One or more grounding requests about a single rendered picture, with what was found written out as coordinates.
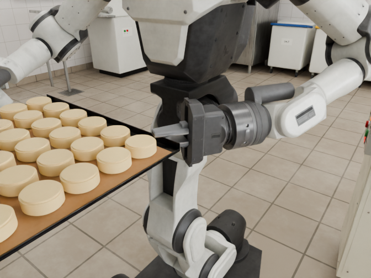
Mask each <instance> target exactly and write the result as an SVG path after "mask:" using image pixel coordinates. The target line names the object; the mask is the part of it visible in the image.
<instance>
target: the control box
mask: <svg viewBox="0 0 371 278"><path fill-rule="evenodd" d="M370 117H371V113H370V115H369V119H368V121H369V123H368V127H366V128H365V131H366V129H368V130H369V131H368V135H367V137H365V138H364V139H365V140H364V154H366V155H369V156H371V127H370V124H371V120H370Z"/></svg>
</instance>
